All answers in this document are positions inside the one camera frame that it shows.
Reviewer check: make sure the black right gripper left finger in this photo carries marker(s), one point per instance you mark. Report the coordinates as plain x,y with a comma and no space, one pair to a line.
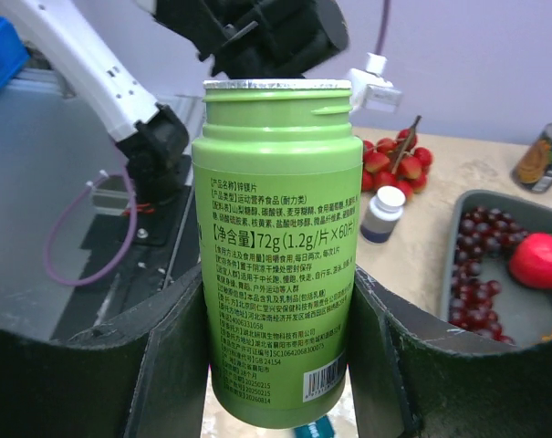
140,374

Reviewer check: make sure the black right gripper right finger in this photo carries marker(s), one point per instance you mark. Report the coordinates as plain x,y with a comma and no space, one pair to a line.
414,375

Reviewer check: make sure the green pill bottle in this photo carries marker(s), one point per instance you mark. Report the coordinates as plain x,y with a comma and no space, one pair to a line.
277,174

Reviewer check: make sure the teal five-day pill organizer strip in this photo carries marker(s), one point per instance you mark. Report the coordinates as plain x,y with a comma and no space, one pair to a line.
321,428

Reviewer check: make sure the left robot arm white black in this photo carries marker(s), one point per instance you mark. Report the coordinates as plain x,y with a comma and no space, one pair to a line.
244,39

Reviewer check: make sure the grey plastic fruit tray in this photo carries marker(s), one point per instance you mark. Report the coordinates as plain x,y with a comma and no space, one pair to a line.
524,313

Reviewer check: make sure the dark purple grape bunch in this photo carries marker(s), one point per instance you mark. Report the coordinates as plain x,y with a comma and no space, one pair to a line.
483,234

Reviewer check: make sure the white-capped dark pill bottle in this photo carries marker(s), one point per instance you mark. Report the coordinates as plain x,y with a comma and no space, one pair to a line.
384,211

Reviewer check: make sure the red apple front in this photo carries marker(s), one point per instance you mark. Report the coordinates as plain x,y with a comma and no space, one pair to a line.
531,263

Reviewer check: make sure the red cherry tomato bunch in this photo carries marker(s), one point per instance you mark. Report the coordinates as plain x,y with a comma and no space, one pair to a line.
399,162

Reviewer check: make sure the tin can yellow label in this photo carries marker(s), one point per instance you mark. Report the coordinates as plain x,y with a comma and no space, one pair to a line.
533,171

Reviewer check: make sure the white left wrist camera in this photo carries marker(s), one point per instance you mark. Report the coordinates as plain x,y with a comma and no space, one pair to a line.
370,90

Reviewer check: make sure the aluminium frame rail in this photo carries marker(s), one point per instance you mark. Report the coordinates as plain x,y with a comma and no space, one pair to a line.
46,79

